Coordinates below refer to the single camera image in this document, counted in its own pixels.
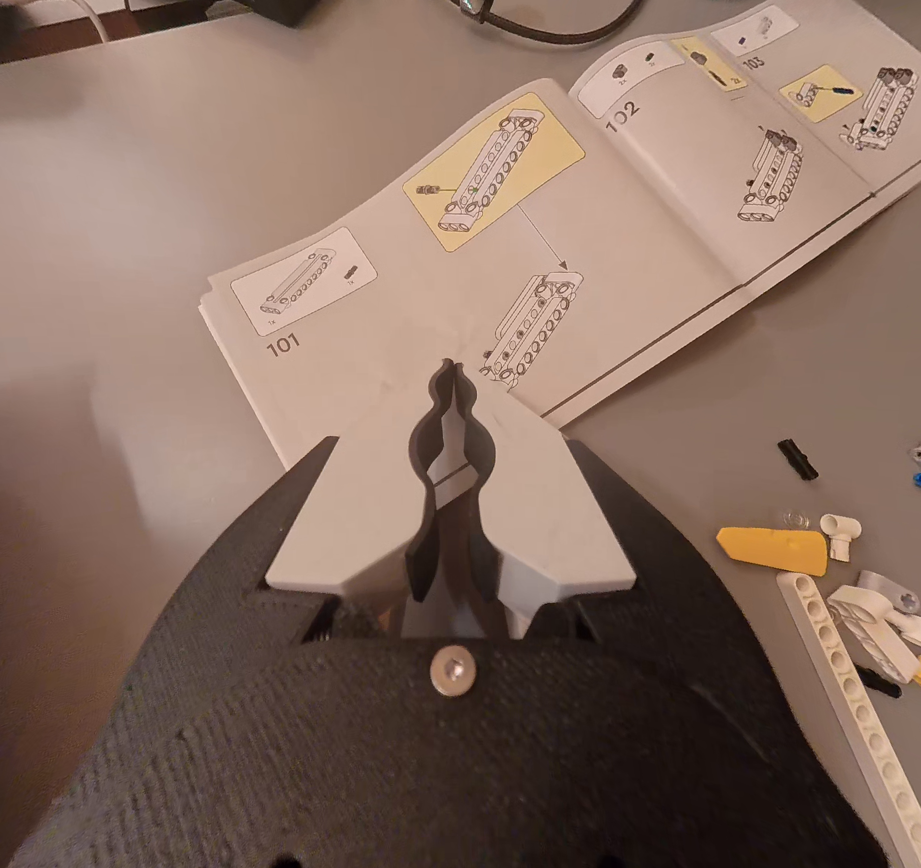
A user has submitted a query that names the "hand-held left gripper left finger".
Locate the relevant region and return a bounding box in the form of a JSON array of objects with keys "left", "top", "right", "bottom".
[{"left": 265, "top": 359, "right": 459, "bottom": 603}]

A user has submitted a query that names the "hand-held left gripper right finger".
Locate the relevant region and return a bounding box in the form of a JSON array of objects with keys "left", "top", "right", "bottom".
[{"left": 455, "top": 362, "right": 638, "bottom": 639}]

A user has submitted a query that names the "lego instruction booklet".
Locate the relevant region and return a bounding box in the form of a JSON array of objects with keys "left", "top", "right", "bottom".
[{"left": 198, "top": 0, "right": 921, "bottom": 477}]

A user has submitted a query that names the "yellow lego panel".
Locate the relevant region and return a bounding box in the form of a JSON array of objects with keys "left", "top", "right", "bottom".
[{"left": 716, "top": 526, "right": 830, "bottom": 577}]

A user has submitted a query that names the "black lego pin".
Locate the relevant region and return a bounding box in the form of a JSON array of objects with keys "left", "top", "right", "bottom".
[
  {"left": 855, "top": 666, "right": 905, "bottom": 701},
  {"left": 777, "top": 438, "right": 820, "bottom": 482}
]

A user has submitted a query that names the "white lego connector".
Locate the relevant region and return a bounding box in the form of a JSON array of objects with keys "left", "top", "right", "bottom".
[{"left": 820, "top": 514, "right": 863, "bottom": 562}]

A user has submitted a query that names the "white lego liftarm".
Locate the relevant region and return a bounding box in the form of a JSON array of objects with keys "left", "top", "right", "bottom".
[{"left": 826, "top": 584, "right": 921, "bottom": 649}]

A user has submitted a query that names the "long white lego beam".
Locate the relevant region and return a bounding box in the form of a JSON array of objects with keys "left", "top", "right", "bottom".
[{"left": 776, "top": 572, "right": 921, "bottom": 868}]

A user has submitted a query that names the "white cable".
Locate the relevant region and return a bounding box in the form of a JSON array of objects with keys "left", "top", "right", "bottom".
[{"left": 0, "top": 0, "right": 113, "bottom": 45}]

